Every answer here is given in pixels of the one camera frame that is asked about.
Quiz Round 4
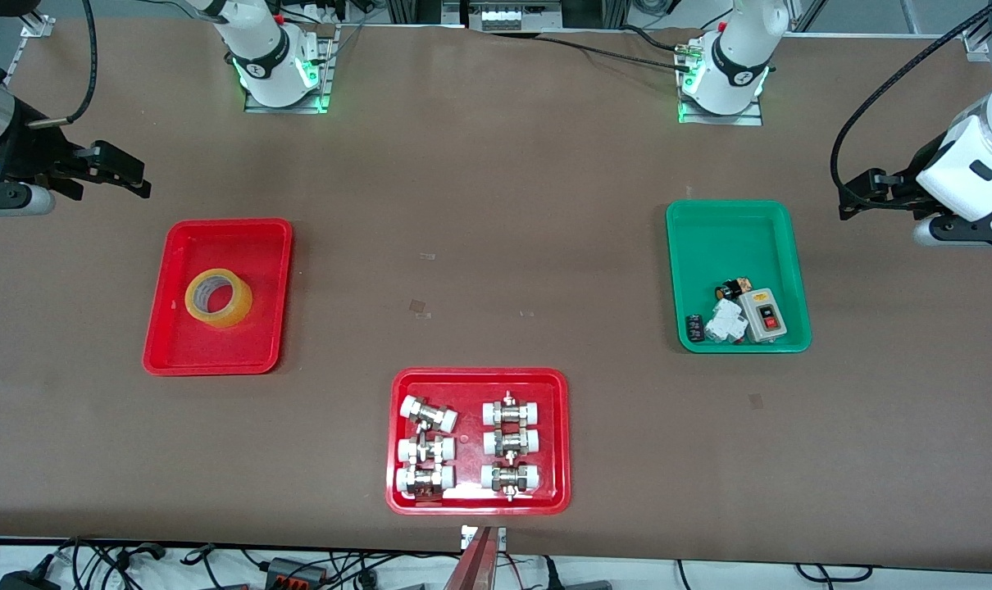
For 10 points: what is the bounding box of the yellow tape roll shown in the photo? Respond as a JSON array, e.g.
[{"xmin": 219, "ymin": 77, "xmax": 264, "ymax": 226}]
[{"xmin": 184, "ymin": 267, "xmax": 254, "ymax": 329}]

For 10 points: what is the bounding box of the green plastic tray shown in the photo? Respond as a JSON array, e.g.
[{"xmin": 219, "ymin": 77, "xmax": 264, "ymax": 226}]
[{"xmin": 667, "ymin": 200, "xmax": 812, "ymax": 355}]

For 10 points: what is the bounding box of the empty red plastic tray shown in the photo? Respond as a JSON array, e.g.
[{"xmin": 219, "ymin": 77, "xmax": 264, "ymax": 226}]
[{"xmin": 142, "ymin": 218, "xmax": 294, "ymax": 377}]

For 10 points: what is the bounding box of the red tray holding valves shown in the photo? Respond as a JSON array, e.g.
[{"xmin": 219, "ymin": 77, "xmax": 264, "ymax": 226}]
[{"xmin": 385, "ymin": 367, "xmax": 572, "ymax": 516}]

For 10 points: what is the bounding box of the white circuit breaker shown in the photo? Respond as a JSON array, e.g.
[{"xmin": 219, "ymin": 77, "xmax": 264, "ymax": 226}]
[{"xmin": 703, "ymin": 298, "xmax": 749, "ymax": 345}]

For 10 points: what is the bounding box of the metal valve with white ends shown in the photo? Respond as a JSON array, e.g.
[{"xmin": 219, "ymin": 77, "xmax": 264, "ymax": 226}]
[
  {"xmin": 480, "ymin": 461, "xmax": 543, "ymax": 501},
  {"xmin": 482, "ymin": 428, "xmax": 541, "ymax": 458},
  {"xmin": 396, "ymin": 434, "xmax": 457, "ymax": 466},
  {"xmin": 481, "ymin": 392, "xmax": 544, "ymax": 427},
  {"xmin": 395, "ymin": 464, "xmax": 456, "ymax": 499},
  {"xmin": 399, "ymin": 395, "xmax": 458, "ymax": 433}
]

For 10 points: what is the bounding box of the black power adapter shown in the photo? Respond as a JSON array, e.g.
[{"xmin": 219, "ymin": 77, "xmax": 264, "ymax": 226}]
[{"xmin": 0, "ymin": 570, "xmax": 61, "ymax": 590}]

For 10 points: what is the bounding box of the white terminal block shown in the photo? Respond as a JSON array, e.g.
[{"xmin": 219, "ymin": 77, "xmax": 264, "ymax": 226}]
[{"xmin": 467, "ymin": 0, "xmax": 562, "ymax": 32}]

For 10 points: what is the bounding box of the black orange connector block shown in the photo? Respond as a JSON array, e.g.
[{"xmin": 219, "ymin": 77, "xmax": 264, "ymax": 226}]
[{"xmin": 265, "ymin": 557, "xmax": 326, "ymax": 587}]

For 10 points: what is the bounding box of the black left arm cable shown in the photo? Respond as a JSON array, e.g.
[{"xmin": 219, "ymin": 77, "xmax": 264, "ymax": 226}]
[{"xmin": 830, "ymin": 0, "xmax": 992, "ymax": 195}]

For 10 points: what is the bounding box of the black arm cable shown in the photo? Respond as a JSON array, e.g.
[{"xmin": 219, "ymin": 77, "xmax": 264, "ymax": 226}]
[
  {"xmin": 29, "ymin": 0, "xmax": 98, "ymax": 128},
  {"xmin": 830, "ymin": 0, "xmax": 992, "ymax": 195}
]

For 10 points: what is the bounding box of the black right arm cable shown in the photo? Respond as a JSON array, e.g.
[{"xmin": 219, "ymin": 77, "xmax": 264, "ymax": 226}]
[{"xmin": 29, "ymin": 0, "xmax": 98, "ymax": 128}]

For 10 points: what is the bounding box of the grey push button switch box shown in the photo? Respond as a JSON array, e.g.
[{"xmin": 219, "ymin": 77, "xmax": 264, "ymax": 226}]
[{"xmin": 738, "ymin": 288, "xmax": 789, "ymax": 343}]

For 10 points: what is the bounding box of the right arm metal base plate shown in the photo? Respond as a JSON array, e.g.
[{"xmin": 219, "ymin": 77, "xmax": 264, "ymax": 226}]
[{"xmin": 244, "ymin": 25, "xmax": 337, "ymax": 114}]

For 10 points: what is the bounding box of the black cable on table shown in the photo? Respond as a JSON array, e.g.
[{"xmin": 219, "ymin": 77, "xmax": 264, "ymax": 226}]
[{"xmin": 537, "ymin": 33, "xmax": 702, "ymax": 73}]

